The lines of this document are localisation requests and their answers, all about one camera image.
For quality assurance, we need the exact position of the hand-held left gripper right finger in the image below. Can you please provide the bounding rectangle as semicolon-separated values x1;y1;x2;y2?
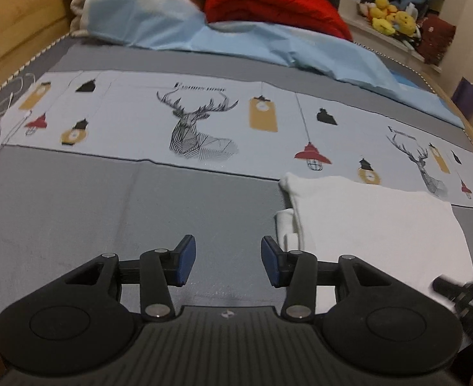
261;235;407;321

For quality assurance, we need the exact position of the white ledge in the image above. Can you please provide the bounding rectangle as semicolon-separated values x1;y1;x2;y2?
336;0;443;75

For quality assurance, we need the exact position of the yellow plush toy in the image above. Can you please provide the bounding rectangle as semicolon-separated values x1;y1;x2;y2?
393;10;421;35
374;0;400;19
371;16;396;35

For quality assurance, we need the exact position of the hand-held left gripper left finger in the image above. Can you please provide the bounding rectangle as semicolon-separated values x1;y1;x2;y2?
57;234;197;322

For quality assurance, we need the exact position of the grey printed bed sheet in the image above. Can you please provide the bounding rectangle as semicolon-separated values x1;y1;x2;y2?
0;34;473;322

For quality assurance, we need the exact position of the purple box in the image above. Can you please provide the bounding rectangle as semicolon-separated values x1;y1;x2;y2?
451;77;473;120

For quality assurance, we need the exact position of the red blanket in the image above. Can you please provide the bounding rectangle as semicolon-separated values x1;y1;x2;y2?
203;0;355;42

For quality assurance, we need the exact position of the dark red bag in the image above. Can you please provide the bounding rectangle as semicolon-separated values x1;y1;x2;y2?
415;13;457;66

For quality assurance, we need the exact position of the white cable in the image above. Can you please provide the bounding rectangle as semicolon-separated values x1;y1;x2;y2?
0;73;36;252

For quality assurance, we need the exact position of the white shirt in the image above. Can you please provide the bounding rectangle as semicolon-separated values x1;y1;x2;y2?
276;172;473;311

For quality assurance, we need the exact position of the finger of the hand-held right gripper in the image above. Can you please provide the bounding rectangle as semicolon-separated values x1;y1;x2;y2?
432;275;468;305

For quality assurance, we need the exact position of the light blue quilt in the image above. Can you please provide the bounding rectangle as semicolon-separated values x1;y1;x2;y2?
83;0;465;128

